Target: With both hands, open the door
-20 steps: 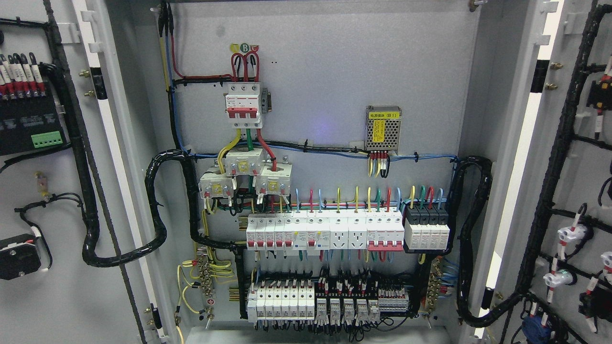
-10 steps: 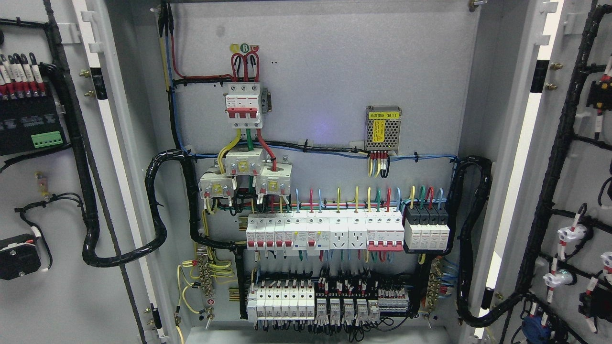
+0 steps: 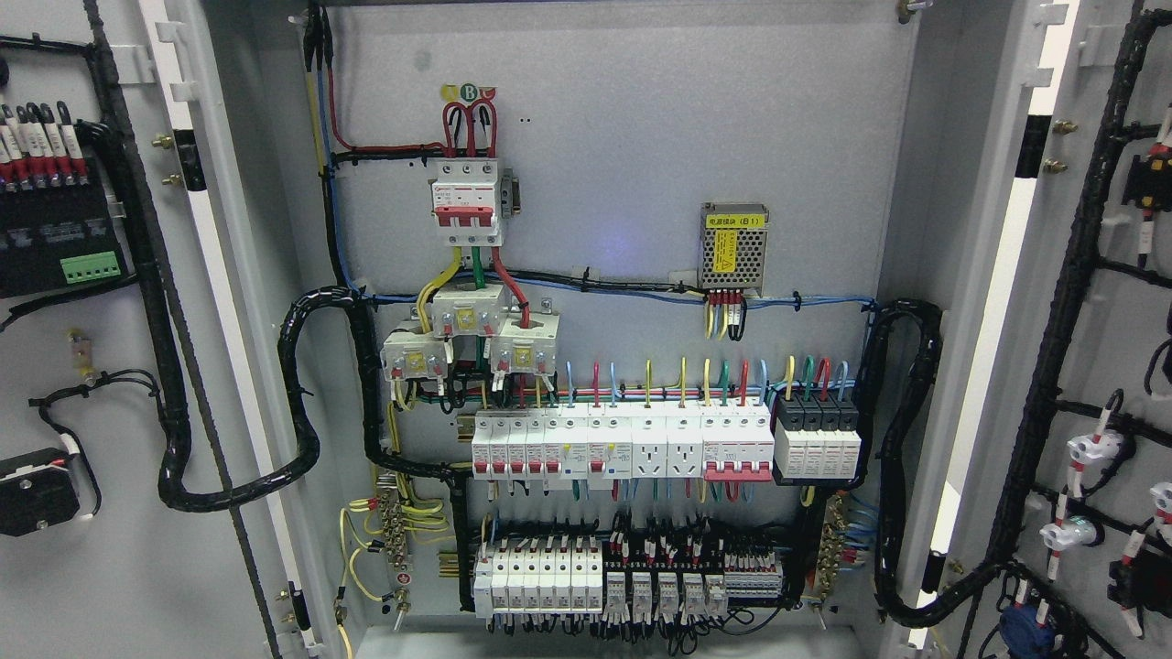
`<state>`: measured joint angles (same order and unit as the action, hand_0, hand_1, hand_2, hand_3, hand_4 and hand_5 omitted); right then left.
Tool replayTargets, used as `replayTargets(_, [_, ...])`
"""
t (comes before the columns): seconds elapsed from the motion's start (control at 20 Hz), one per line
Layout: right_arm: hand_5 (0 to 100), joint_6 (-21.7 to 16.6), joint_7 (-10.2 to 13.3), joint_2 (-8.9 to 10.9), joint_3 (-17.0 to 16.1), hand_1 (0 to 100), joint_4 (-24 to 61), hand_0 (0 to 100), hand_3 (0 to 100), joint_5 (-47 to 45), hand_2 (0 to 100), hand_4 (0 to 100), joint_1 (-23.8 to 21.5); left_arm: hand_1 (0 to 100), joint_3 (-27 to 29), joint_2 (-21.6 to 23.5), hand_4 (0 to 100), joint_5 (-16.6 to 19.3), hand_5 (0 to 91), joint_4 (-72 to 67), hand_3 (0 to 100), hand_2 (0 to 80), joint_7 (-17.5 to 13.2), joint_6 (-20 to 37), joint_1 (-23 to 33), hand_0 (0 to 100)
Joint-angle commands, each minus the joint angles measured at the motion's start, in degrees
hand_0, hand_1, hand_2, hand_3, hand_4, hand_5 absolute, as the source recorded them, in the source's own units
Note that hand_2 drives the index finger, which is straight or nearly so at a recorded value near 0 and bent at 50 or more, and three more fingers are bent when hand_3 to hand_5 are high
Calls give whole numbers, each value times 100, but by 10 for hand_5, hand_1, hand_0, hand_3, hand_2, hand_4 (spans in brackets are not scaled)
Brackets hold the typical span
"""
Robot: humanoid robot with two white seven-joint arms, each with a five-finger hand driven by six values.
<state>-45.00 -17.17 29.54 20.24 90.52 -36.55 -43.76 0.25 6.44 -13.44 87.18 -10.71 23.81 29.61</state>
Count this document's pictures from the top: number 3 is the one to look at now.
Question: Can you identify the grey cabinet door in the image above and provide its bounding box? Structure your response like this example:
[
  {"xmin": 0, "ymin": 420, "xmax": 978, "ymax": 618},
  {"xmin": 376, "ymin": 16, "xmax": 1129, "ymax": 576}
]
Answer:
[
  {"xmin": 878, "ymin": 1, "xmax": 1168, "ymax": 658},
  {"xmin": 1, "ymin": 1, "xmax": 306, "ymax": 658}
]

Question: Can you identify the white current transformer group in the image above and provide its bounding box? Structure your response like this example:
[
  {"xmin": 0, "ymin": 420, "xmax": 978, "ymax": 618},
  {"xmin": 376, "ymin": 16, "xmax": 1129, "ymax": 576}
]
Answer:
[{"xmin": 381, "ymin": 284, "xmax": 559, "ymax": 383}]

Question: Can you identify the perforated metal power supply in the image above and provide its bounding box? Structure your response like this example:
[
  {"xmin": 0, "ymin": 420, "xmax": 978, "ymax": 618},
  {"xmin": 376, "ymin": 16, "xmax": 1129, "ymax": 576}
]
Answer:
[{"xmin": 699, "ymin": 203, "xmax": 769, "ymax": 291}]

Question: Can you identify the white socket breaker row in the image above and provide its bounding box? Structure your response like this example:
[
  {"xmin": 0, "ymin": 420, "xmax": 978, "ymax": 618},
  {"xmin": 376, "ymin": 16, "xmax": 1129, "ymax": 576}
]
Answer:
[{"xmin": 472, "ymin": 401, "xmax": 774, "ymax": 491}]

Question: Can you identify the white red main breaker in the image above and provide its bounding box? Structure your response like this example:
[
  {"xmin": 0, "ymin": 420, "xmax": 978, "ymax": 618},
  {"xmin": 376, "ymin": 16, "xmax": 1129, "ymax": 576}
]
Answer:
[{"xmin": 430, "ymin": 157, "xmax": 504, "ymax": 249}]

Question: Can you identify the lower relay terminal row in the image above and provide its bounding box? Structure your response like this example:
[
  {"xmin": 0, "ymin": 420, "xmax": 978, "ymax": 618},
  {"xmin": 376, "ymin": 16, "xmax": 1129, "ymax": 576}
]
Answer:
[{"xmin": 470, "ymin": 519, "xmax": 786, "ymax": 632}]

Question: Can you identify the black white surge protector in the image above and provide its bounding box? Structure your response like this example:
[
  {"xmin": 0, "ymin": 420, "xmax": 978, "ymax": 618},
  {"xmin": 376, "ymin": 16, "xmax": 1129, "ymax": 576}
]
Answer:
[{"xmin": 774, "ymin": 395, "xmax": 863, "ymax": 482}]

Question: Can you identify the brass ground bar left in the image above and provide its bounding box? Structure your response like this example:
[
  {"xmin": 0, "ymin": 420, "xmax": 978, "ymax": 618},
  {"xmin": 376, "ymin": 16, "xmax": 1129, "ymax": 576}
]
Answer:
[{"xmin": 375, "ymin": 474, "xmax": 413, "ymax": 587}]

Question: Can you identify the brass ground bar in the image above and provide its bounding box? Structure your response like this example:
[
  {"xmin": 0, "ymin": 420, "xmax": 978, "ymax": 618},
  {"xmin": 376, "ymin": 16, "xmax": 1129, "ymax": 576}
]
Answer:
[
  {"xmin": 375, "ymin": 474, "xmax": 413, "ymax": 587},
  {"xmin": 809, "ymin": 491, "xmax": 849, "ymax": 603}
]

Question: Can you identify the brass ground bar right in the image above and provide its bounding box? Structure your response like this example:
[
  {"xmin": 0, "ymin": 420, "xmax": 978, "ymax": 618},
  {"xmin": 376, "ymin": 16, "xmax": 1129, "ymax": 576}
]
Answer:
[{"xmin": 809, "ymin": 491, "xmax": 849, "ymax": 603}]

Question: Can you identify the black digital power meter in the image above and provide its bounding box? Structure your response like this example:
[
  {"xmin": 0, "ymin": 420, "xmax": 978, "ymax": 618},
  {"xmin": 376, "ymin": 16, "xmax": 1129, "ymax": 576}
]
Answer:
[{"xmin": 1, "ymin": 102, "xmax": 128, "ymax": 297}]

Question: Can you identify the black corrugated cable loom right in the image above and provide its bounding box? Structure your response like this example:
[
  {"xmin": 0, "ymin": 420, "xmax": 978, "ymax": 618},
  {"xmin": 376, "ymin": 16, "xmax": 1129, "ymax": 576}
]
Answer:
[{"xmin": 852, "ymin": 298, "xmax": 1008, "ymax": 629}]

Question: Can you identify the black corrugated cable loom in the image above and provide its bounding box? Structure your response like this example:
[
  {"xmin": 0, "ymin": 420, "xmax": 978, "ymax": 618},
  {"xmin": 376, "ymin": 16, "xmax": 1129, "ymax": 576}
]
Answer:
[
  {"xmin": 852, "ymin": 298, "xmax": 1008, "ymax": 629},
  {"xmin": 82, "ymin": 38, "xmax": 472, "ymax": 610}
]

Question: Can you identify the black corrugated cable loom left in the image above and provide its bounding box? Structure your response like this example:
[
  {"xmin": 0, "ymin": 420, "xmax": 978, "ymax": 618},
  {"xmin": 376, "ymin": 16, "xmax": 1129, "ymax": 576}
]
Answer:
[{"xmin": 82, "ymin": 38, "xmax": 472, "ymax": 610}]

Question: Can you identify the white rotary selector switch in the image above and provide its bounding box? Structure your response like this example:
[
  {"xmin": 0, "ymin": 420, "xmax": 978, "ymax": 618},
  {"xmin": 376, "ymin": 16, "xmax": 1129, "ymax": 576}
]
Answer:
[{"xmin": 1, "ymin": 434, "xmax": 81, "ymax": 535}]

